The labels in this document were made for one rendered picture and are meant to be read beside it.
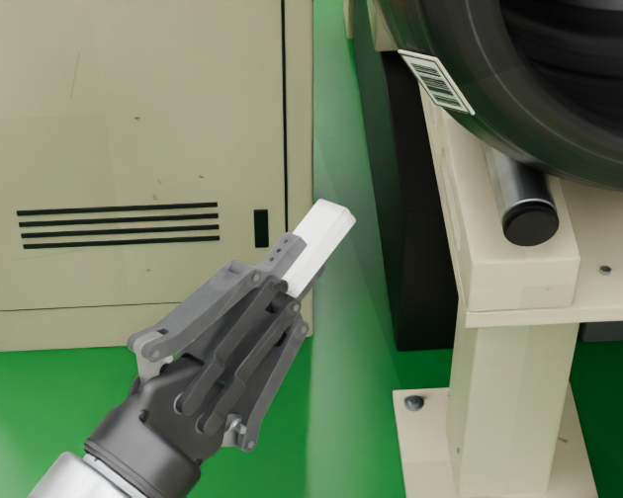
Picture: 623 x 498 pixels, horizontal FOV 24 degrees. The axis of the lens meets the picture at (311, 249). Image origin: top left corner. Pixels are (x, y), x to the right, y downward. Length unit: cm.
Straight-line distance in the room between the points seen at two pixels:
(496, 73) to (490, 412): 95
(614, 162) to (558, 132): 6
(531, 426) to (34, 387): 76
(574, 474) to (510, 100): 113
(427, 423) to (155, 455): 123
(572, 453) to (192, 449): 121
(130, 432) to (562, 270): 41
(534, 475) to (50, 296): 75
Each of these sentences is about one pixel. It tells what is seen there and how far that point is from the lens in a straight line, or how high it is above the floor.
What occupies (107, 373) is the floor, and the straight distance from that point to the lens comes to 222.
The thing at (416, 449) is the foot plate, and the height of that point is 1.
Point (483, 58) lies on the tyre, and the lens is 101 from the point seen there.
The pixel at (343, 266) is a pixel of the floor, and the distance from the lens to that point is 235.
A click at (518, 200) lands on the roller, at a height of 92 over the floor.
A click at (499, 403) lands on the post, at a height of 22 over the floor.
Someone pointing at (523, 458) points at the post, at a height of 9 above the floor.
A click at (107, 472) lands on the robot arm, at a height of 94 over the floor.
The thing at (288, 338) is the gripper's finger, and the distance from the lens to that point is 99.
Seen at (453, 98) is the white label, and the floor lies 103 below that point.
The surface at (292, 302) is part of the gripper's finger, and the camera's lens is 98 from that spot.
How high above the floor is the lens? 168
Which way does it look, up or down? 45 degrees down
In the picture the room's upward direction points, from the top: straight up
